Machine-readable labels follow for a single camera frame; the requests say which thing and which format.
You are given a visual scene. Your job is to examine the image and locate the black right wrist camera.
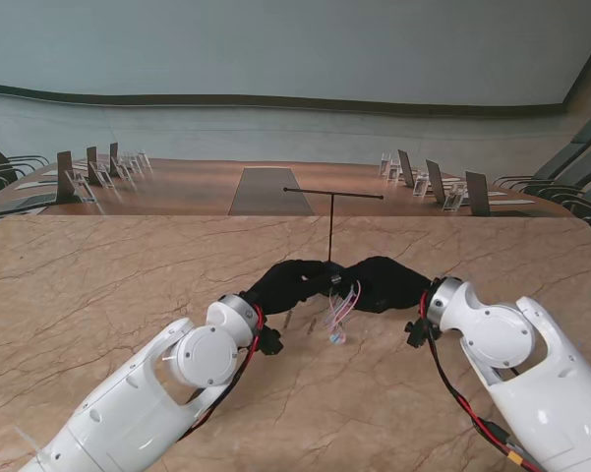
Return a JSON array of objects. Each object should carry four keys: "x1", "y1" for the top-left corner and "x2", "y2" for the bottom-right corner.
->
[{"x1": 405, "y1": 319, "x2": 443, "y2": 349}]

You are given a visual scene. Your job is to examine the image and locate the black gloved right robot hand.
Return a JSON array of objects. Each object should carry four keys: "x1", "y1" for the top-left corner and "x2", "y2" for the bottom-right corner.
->
[{"x1": 343, "y1": 255, "x2": 433, "y2": 316}]

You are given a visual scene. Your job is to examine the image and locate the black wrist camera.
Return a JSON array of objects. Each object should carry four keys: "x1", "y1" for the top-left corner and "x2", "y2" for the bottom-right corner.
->
[
  {"x1": 258, "y1": 327, "x2": 282, "y2": 356},
  {"x1": 405, "y1": 319, "x2": 443, "y2": 349}
]

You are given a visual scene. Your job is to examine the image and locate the grey table runner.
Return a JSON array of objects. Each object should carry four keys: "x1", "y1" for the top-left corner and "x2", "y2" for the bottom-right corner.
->
[{"x1": 228, "y1": 166, "x2": 316, "y2": 216}]

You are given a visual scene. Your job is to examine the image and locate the brown wooden conference table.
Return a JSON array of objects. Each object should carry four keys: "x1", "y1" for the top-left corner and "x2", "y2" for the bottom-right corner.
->
[{"x1": 0, "y1": 156, "x2": 571, "y2": 220}]

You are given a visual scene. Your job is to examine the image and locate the white zip tie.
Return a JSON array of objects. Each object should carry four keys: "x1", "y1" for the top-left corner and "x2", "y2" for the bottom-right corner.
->
[{"x1": 13, "y1": 425, "x2": 43, "y2": 456}]

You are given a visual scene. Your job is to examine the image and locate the red black arm cables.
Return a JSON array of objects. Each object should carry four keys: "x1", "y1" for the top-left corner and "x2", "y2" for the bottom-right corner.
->
[
  {"x1": 420, "y1": 289, "x2": 542, "y2": 472},
  {"x1": 181, "y1": 304, "x2": 269, "y2": 439}
]

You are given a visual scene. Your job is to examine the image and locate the red black right arm cables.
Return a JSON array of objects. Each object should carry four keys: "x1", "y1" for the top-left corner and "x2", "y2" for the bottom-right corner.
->
[{"x1": 420, "y1": 289, "x2": 542, "y2": 472}]

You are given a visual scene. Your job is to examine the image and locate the pink wired earphone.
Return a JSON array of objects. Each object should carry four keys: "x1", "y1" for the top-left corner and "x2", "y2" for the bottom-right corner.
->
[{"x1": 322, "y1": 278, "x2": 364, "y2": 345}]

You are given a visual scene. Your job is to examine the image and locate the black T rack marble base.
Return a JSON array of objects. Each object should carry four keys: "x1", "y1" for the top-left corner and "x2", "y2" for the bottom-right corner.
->
[{"x1": 282, "y1": 186, "x2": 385, "y2": 276}]

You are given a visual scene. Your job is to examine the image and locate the red black left arm cables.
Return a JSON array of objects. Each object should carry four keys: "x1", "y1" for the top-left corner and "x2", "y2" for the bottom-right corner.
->
[{"x1": 181, "y1": 304, "x2": 269, "y2": 439}]

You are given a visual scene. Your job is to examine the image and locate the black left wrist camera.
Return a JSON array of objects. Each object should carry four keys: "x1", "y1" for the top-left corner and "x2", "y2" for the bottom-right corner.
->
[{"x1": 258, "y1": 327, "x2": 282, "y2": 356}]

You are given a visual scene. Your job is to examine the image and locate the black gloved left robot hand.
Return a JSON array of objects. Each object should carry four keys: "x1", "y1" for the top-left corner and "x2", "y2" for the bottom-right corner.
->
[{"x1": 240, "y1": 260, "x2": 345, "y2": 316}]

